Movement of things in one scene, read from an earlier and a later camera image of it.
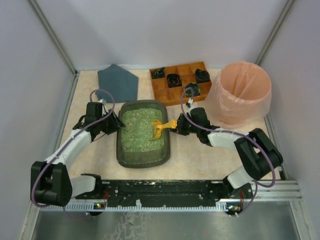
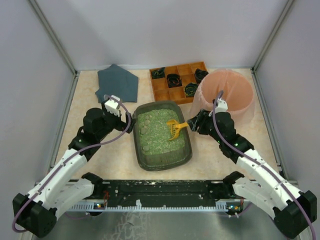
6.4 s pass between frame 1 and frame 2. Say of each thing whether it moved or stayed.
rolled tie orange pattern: stayed
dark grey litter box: moved
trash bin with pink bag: moved
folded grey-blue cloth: stayed
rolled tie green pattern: stayed
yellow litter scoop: moved
